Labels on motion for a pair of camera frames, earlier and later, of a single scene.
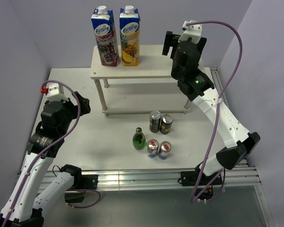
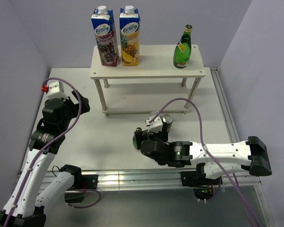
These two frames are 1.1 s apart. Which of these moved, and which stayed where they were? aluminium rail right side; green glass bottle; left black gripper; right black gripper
Moved: right black gripper
Stayed: left black gripper; green glass bottle; aluminium rail right side
